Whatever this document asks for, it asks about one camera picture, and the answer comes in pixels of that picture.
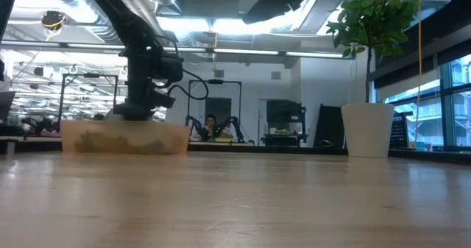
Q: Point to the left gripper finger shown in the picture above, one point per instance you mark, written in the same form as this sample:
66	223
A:
134	115

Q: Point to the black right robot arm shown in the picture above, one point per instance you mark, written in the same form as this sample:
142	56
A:
279	1

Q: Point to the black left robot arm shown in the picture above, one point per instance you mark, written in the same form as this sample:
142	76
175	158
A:
125	23

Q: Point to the translucent orange plastic basket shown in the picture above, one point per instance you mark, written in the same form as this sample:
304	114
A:
176	137

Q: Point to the person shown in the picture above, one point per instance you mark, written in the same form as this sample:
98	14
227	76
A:
211	124

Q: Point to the dark monitor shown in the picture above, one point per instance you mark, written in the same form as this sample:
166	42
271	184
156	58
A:
6	106

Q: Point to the black cabinet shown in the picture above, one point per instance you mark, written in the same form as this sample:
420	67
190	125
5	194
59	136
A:
283	112

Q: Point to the black leaning board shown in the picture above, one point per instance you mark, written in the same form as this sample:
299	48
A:
329	126

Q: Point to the green leafy plant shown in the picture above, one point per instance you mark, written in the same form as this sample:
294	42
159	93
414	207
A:
375	20

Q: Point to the black perforated panel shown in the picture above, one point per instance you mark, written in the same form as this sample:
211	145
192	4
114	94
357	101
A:
399	132

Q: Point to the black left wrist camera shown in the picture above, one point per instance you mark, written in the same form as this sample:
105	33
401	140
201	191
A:
171	68

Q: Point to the black background gantry frame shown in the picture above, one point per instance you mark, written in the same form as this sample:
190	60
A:
215	81
88	75

